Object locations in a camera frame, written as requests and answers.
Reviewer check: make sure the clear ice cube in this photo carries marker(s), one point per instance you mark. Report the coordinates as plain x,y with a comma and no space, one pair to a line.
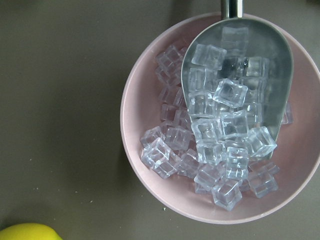
226,192
230,94
209,56
259,142
237,163
157,157

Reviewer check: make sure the pink bowl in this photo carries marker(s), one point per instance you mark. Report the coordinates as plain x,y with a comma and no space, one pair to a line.
298,144

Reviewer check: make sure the metal ice scoop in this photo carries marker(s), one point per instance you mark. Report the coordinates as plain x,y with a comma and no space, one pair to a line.
258,56

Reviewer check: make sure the yellow lemon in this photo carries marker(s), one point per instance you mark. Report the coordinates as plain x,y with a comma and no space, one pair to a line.
29,231

